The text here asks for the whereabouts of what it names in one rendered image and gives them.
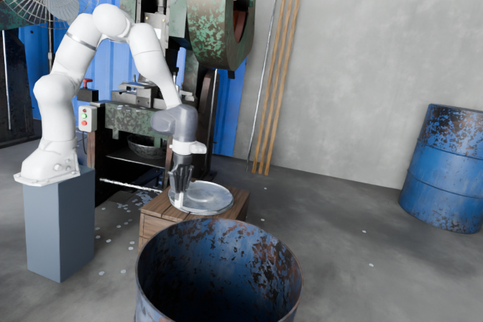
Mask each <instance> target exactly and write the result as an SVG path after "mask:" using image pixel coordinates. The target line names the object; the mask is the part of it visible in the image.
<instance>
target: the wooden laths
mask: <svg viewBox="0 0 483 322"><path fill-rule="evenodd" d="M276 2H277V0H275V1H274V5H273V10H272V18H271V22H270V30H269V34H268V39H267V47H266V52H265V57H264V65H263V69H262V77H261V81H260V86H259V94H258V98H257V106H256V111H255V115H254V123H253V127H252V135H251V140H250V145H249V153H248V158H247V165H246V170H245V171H246V172H247V170H248V165H249V157H250V153H251V148H252V140H253V136H254V128H255V124H256V119H257V111H258V107H259V99H260V94H261V90H262V82H263V78H264V73H265V65H266V60H267V53H268V48H269V43H270V35H271V31H272V23H273V19H274V14H275V7H276ZM292 2H293V0H289V2H288V6H287V14H286V18H285V26H284V30H283V35H282V42H281V46H280V54H279V58H278V63H277V70H276V75H275V82H274V87H273V91H272V99H271V103H270V111H269V115H268V120H267V127H266V132H265V136H264V144H263V148H262V156H261V160H260V164H259V172H258V173H259V174H262V168H263V164H264V159H265V152H266V147H267V140H268V135H269V131H270V124H271V119H272V112H273V107H274V103H275V96H276V91H277V84H278V79H279V75H280V68H281V63H282V56H283V51H284V47H285V39H286V35H287V30H288V23H289V19H290V11H291V7H292ZM299 2H300V0H296V1H295V8H294V13H293V20H292V24H291V29H290V36H289V40H288V45H287V52H286V57H285V64H284V68H283V73H282V80H281V84H280V92H279V96H278V101H277V108H276V112H275V120H274V124H273V128H272V136H271V140H270V148H269V152H268V156H267V164H266V168H265V172H264V175H268V172H269V167H270V160H271V156H272V148H273V144H274V140H275V132H276V128H277V120H278V116H279V112H280V104H281V100H282V93H283V89H284V85H285V77H286V73H287V69H288V61H289V57H290V50H291V45H292V41H293V34H294V29H295V22H296V18H297V13H298V6H299ZM284 8H285V0H282V2H281V7H280V14H279V19H278V23H277V31H276V35H275V43H274V47H273V52H272V59H271V64H270V72H269V76H268V81H267V89H266V93H265V98H264V106H263V110H262V118H261V122H260V126H259V134H258V139H257V146H256V151H255V156H254V163H253V168H252V173H255V171H256V167H257V159H258V154H259V147H260V142H261V138H262V130H263V126H264V122H265V114H266V110H267V102H268V98H269V93H270V86H271V81H272V74H273V69H274V64H275V57H276V52H277V45H278V40H279V36H280V28H281V24H282V16H283V12H284Z"/></svg>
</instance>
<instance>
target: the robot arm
mask: <svg viewBox="0 0 483 322"><path fill-rule="evenodd" d="M106 39H109V41H112V42H118V43H128V44H129V46H130V49H131V51H132V56H133V58H134V61H135V64H136V67H137V70H138V72H139V73H140V74H141V75H143V76H144V77H145V78H147V79H149V80H151V81H152V82H154V83H156V84H157V85H158V86H159V87H160V90H161V92H162V96H163V98H164V100H165V103H166V106H167V109H164V110H160V111H157V112H155V113H154V114H153V115H152V117H151V127H152V129H153V131H154V132H156V133H157V134H162V135H172V136H173V141H172V145H170V148H172V150H173V151H174V152H173V162H174V166H173V170H172V171H171V172H170V171H169V172H168V175H169V176H170V186H171V191H172V192H174V193H175V206H176V207H178V208H182V207H183V197H184V192H185V193H186V190H185V189H188V187H189V184H190V179H191V175H192V173H193V170H194V168H195V167H194V166H192V165H191V163H192V161H193V153H201V154H205V153H206V150H207V148H206V146H205V144H203V143H200V142H197V141H196V132H197V128H198V112H197V110H196V109H195V108H194V107H193V106H190V105H187V104H182V102H181V100H180V96H179V94H178V90H177V88H176V86H175V82H174V80H173V77H172V74H171V72H170V70H169V68H168V66H167V63H166V61H165V56H164V54H163V51H162V47H161V44H160V41H159V39H158V36H157V33H156V31H155V29H154V28H153V27H152V26H151V25H149V24H147V23H138V24H135V23H134V21H133V19H131V18H130V17H129V15H128V14H127V13H126V12H124V11H122V10H121V9H119V8H118V7H117V6H114V5H110V4H101V5H99V6H97V7H96V8H95V10H94V12H93V15H91V14H84V13H82V14H80V15H79V16H78V17H77V18H76V20H75V21H74V22H73V23H72V24H71V26H70V28H69V29H68V31H67V32H66V34H65V36H64V38H63V41H62V42H61V44H60V46H59V48H58V50H57V52H56V56H55V62H54V64H53V67H52V71H51V73H50V74H49V75H45V76H42V77H41V78H40V79H39V80H38V81H37V82H36V84H35V87H34V90H33V91H34V94H35V97H36V99H37V102H38V105H39V108H40V113H41V117H42V138H41V141H40V145H39V148H37V149H36V150H35V151H34V152H33V153H32V154H31V155H30V156H29V157H28V158H27V159H26V160H25V161H24V162H23V163H22V171H21V172H20V173H18V174H16V175H14V179H15V180H16V181H18V182H21V183H24V184H26V185H34V186H44V185H48V184H51V183H56V182H58V181H61V180H66V179H69V178H74V177H76V176H79V175H80V170H81V168H80V165H79V163H78V156H77V149H76V147H77V137H76V136H75V114H74V110H73V103H72V98H74V97H75V96H76V95H77V93H78V92H79V89H80V87H81V84H82V82H83V79H84V77H85V74H86V71H87V69H88V67H89V65H90V64H91V61H92V60H93V58H94V56H95V54H96V52H97V49H98V46H99V45H100V44H101V43H102V42H103V41H104V40H106Z"/></svg>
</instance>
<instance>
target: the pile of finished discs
mask: <svg viewBox="0 0 483 322"><path fill-rule="evenodd" d="M170 202H171V204H173V205H174V206H175V204H174V203H173V202H172V201H171V200H170ZM233 202H234V197H233V196H232V202H231V203H230V204H229V205H228V206H227V207H225V208H222V209H220V210H217V211H211V208H207V210H209V211H192V210H189V209H186V208H178V207H176V206H175V207H176V208H178V209H179V210H181V211H184V212H186V213H189V211H191V212H192V213H191V214H195V215H202V216H209V215H216V214H220V213H223V212H225V211H228V210H229V209H230V208H231V206H232V205H233Z"/></svg>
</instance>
